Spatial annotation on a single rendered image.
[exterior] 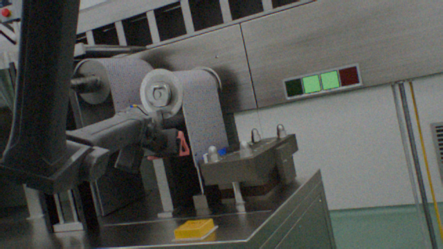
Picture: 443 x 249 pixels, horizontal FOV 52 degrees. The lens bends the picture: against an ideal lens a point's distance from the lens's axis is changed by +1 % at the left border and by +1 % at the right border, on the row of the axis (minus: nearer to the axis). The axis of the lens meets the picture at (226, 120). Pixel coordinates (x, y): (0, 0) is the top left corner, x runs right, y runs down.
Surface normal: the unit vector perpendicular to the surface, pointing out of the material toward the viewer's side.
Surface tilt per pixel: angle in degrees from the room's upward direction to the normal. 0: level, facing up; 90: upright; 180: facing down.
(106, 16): 90
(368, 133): 90
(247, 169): 90
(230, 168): 90
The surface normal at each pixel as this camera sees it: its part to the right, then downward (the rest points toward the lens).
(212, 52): -0.42, 0.14
